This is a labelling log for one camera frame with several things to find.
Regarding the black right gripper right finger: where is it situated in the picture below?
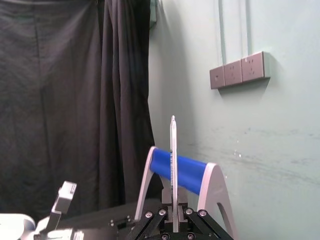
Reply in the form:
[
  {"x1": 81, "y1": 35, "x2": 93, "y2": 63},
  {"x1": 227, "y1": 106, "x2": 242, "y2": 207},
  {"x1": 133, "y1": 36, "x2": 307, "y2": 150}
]
[{"x1": 178, "y1": 189, "x2": 228, "y2": 240}]

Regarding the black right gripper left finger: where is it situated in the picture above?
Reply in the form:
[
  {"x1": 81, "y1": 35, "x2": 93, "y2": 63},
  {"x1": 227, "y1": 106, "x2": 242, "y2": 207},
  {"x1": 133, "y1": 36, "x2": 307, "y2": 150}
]
[{"x1": 127, "y1": 187, "x2": 174, "y2": 240}]

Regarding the blue and white test tube rack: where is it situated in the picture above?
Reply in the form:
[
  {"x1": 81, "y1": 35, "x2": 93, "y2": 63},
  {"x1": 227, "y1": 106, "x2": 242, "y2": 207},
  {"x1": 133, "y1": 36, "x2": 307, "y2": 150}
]
[{"x1": 134, "y1": 146, "x2": 239, "y2": 240}]

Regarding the black curtain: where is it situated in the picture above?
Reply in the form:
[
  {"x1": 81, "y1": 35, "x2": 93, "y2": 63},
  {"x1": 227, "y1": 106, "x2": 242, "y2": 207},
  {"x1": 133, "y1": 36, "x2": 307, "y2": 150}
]
[{"x1": 0, "y1": 0, "x2": 158, "y2": 221}]

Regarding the grey wall socket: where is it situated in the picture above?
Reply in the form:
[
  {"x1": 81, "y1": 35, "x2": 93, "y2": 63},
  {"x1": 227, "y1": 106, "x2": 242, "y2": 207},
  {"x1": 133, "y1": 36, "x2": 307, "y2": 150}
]
[
  {"x1": 240, "y1": 50, "x2": 272, "y2": 83},
  {"x1": 209, "y1": 65, "x2": 226, "y2": 90},
  {"x1": 223, "y1": 58, "x2": 243, "y2": 87}
]

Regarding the pale wall conduit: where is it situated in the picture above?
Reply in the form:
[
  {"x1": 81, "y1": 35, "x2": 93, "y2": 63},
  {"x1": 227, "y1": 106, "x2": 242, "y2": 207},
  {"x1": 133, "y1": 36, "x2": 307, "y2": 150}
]
[
  {"x1": 217, "y1": 0, "x2": 228, "y2": 66},
  {"x1": 244, "y1": 0, "x2": 253, "y2": 58}
]

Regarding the grey wall box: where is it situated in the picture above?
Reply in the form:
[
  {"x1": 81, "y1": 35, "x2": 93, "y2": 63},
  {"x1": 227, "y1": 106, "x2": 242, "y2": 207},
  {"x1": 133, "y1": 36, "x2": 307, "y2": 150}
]
[{"x1": 149, "y1": 0, "x2": 159, "y2": 29}]

